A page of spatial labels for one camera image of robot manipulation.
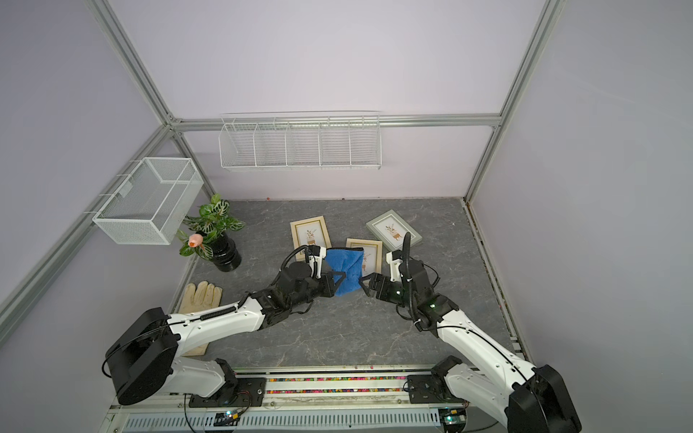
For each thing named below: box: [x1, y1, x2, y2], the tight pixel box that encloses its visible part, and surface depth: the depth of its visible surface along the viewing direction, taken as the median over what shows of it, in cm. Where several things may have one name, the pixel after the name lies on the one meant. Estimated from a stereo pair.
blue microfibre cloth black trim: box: [324, 247, 365, 297], surface depth 81 cm
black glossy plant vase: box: [211, 230, 242, 273], surface depth 96 cm
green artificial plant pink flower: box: [176, 193, 246, 261], surface depth 82 cm
